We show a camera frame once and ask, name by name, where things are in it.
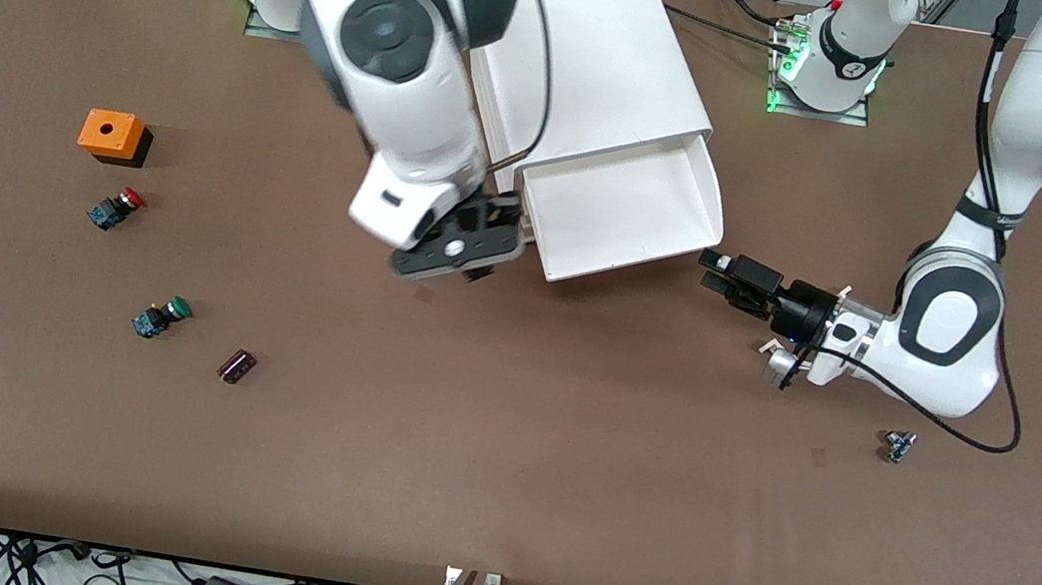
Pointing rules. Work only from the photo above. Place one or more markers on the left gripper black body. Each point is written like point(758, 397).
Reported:
point(798, 310)

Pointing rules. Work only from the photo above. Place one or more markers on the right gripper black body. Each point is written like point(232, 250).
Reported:
point(494, 215)

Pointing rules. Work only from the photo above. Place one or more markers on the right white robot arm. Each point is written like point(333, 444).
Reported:
point(423, 119)

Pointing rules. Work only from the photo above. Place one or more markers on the white drawer cabinet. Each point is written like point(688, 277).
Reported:
point(614, 43)

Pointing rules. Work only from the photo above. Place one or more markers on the green push button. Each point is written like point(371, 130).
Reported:
point(179, 308)

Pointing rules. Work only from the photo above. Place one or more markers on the red push button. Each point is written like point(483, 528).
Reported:
point(129, 199)

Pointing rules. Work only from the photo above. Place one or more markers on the white curved plastic strip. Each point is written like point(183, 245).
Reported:
point(766, 346)

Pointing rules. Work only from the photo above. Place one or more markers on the small blue grey component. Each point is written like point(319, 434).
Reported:
point(898, 447)

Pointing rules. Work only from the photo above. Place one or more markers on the dark purple capacitor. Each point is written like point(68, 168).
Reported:
point(236, 366)

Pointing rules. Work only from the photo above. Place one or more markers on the orange box with hole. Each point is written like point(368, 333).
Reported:
point(109, 133)

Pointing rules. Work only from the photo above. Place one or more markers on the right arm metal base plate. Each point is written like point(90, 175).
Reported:
point(264, 30)

